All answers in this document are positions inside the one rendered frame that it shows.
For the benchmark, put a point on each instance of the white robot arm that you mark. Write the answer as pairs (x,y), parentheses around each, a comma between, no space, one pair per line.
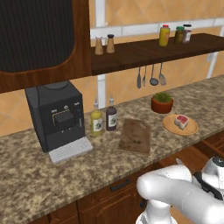
(172,189)

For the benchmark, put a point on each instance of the brown wooden cutting board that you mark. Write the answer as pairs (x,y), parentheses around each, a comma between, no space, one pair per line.
(135,135)

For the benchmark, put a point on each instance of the orange plate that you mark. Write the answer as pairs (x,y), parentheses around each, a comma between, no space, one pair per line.
(170,126)

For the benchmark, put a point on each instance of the red and white meat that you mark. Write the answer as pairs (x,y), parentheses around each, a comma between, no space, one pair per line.
(181,121)

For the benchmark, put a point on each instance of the knife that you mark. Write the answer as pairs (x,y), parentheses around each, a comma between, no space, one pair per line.
(178,161)

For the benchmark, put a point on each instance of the wooden drawer front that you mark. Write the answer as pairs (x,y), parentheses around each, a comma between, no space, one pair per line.
(99,194)

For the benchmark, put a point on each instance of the open wooden drawer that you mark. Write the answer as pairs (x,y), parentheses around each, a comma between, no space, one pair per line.
(189,157)

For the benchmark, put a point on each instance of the dark brown sauce bottle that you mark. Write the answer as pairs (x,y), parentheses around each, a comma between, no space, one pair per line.
(111,118)

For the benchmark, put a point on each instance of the yellow oil bottle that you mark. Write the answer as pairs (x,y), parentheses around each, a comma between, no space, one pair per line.
(96,122)

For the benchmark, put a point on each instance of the grey hanging spoon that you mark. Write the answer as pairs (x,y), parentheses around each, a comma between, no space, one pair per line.
(138,81)

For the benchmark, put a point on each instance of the grey hanging fork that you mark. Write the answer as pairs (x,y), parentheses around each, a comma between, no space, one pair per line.
(144,78)

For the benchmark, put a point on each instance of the green plant in red pot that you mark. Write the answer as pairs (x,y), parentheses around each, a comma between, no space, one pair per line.
(162,104)

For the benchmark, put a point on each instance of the grey hanging ladle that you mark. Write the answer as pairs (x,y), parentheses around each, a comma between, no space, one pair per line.
(154,81)

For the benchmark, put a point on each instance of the black coffee machine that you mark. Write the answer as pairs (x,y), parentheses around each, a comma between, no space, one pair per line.
(59,116)

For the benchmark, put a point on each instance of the grey hanging spatula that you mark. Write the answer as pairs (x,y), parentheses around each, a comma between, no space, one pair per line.
(162,78)

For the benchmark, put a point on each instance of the tan shaker with white cap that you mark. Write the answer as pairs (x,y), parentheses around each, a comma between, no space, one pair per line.
(99,48)

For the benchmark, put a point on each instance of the tan shaker with dark cap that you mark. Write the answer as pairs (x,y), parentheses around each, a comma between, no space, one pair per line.
(110,45)

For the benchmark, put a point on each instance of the yellow jar with red lid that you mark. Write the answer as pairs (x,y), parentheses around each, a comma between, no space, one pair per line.
(164,36)

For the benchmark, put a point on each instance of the wide wooden cupboard door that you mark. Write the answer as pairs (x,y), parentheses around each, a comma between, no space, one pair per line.
(113,211)

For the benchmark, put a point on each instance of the green jar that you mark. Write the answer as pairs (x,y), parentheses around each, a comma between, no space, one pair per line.
(179,35)

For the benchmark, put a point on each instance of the dark jar with white label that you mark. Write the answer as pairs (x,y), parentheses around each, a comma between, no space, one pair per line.
(187,34)

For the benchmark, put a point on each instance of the narrow wooden cupboard door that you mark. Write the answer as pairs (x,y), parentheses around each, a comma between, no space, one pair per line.
(62,217)

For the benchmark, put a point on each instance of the dark wooden wall shelf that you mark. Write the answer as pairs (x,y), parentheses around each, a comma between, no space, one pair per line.
(140,55)

